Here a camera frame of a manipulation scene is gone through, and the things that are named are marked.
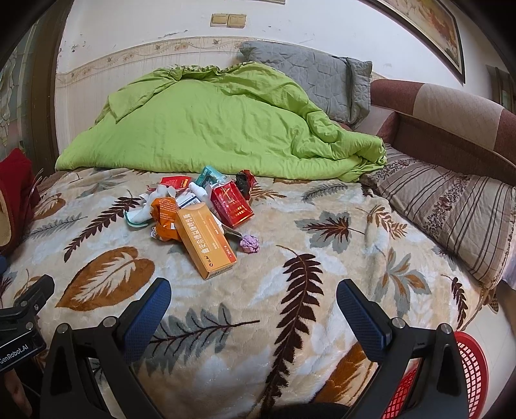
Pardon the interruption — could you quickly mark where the white tissue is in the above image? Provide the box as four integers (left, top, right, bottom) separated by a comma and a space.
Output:
124, 184, 177, 229

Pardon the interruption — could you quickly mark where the red cloth garment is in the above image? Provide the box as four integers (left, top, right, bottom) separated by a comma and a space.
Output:
0, 148, 40, 258

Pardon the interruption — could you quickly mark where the orange medicine box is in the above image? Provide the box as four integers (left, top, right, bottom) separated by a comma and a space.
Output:
175, 203, 237, 279

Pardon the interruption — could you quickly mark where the leaf pattern fleece blanket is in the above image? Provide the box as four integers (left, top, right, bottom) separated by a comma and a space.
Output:
1, 169, 496, 418

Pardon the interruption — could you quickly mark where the green duvet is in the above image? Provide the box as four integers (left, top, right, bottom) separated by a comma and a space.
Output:
55, 62, 387, 181

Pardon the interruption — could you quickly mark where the white barcode medicine box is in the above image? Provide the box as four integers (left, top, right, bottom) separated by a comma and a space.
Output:
176, 191, 201, 209

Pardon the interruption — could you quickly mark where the grey quilted pillow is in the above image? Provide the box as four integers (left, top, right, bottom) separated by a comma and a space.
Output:
240, 40, 372, 127

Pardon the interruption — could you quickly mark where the white dropper bottle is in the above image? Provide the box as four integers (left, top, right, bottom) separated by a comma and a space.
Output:
188, 181, 212, 206

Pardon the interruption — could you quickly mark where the striped brown pillow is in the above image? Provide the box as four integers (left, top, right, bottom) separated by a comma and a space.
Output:
360, 145, 515, 288

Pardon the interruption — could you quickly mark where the red cigarette pack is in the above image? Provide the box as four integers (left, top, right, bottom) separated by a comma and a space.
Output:
210, 181, 254, 228

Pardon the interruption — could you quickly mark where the black red wrapper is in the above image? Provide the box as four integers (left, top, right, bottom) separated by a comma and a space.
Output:
235, 169, 258, 201

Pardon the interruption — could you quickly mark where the teal small packet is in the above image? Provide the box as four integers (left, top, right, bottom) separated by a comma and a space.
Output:
195, 166, 230, 188

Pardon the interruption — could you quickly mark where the orange snack wrapper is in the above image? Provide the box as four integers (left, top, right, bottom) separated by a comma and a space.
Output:
151, 196, 181, 242

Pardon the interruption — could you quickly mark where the purple paper ball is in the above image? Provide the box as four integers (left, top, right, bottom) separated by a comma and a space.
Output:
239, 235, 260, 254

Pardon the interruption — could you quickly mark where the beige wall switch plate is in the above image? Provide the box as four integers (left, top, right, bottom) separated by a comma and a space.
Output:
226, 14, 247, 29
210, 13, 229, 27

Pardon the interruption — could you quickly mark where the dark wooden door frame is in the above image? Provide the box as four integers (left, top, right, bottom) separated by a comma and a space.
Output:
1, 1, 74, 175

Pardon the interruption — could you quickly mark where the framed wall picture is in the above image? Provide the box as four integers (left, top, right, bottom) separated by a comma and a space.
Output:
366, 0, 466, 85

